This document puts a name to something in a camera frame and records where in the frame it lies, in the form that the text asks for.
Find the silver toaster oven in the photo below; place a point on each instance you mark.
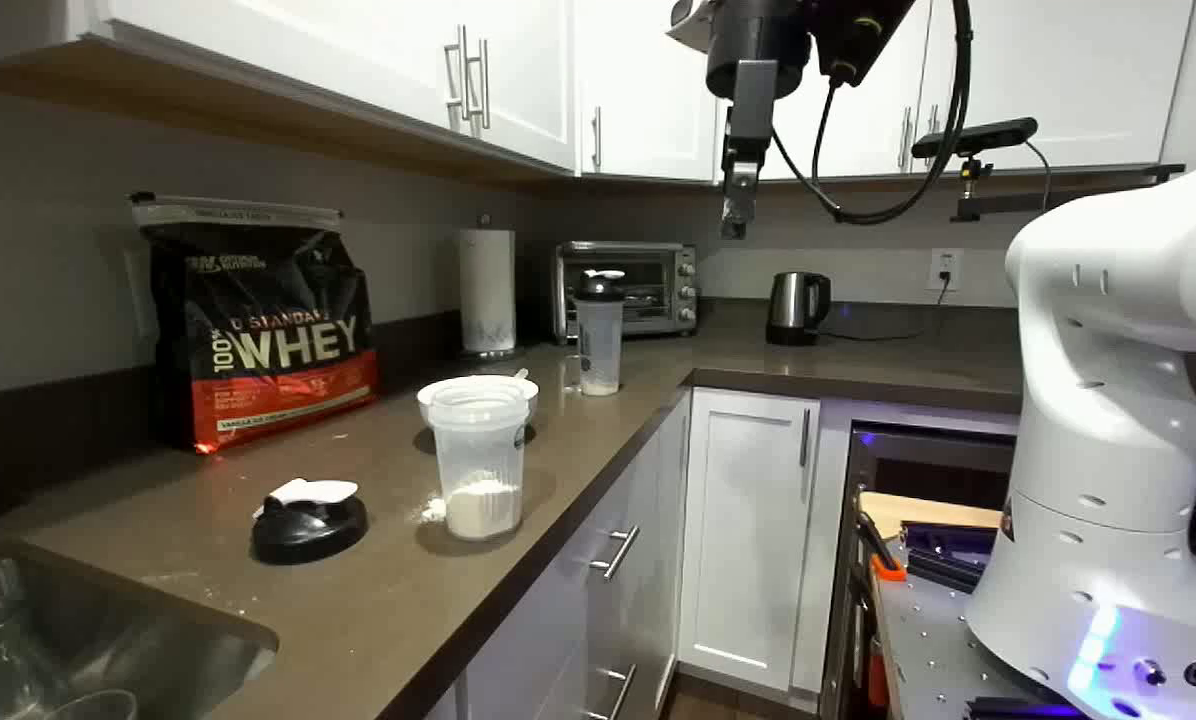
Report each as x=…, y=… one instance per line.
x=628, y=287

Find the black whey protein bag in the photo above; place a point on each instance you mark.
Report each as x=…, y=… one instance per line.
x=263, y=344

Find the white upper wall cabinet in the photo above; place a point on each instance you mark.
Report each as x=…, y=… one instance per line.
x=1090, y=65
x=291, y=55

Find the black shaker lid white cap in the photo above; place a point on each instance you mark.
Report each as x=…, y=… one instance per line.
x=311, y=528

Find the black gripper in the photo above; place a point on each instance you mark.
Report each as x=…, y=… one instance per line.
x=756, y=40

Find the stainless steel sink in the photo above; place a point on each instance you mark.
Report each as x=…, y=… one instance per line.
x=159, y=642

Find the shaker bottle with black lid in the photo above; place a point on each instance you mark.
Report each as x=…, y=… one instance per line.
x=600, y=344

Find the steel electric kettle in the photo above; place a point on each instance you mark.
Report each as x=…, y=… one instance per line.
x=794, y=305

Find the black camera stand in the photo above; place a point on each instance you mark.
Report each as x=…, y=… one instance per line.
x=973, y=185

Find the wooden board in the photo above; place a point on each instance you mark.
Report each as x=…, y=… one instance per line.
x=929, y=509

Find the clear plastic deli container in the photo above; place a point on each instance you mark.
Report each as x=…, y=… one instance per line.
x=479, y=464

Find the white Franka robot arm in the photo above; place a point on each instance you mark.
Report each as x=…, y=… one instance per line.
x=1100, y=400

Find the white base cabinet run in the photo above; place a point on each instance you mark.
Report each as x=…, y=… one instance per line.
x=620, y=624

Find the white wall outlet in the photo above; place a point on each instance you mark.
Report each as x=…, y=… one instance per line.
x=945, y=267

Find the metal robot mounting plate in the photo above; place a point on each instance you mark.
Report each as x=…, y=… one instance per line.
x=929, y=652

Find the black clamp bar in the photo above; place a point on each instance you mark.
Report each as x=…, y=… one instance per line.
x=949, y=555

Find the white base cabinet door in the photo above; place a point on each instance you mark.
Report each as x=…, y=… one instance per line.
x=751, y=534

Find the black bar camera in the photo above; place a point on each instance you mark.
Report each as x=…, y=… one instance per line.
x=976, y=136

